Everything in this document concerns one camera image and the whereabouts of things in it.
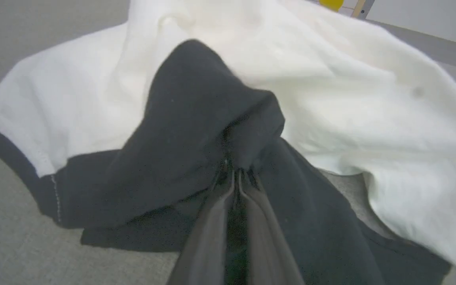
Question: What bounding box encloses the lemon pattern tablecloth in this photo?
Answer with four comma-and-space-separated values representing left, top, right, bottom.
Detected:
318, 0, 375, 19

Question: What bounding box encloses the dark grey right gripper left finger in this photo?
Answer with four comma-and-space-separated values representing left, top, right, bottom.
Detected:
167, 170, 236, 285

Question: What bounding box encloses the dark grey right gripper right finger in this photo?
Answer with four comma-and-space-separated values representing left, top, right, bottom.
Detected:
238, 170, 306, 285

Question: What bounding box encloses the white and black garment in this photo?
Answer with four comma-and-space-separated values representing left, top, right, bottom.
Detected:
0, 0, 456, 285

